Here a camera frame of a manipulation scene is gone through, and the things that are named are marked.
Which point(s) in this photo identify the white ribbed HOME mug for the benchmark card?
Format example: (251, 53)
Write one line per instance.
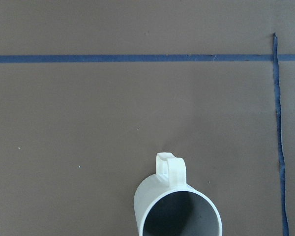
(165, 205)

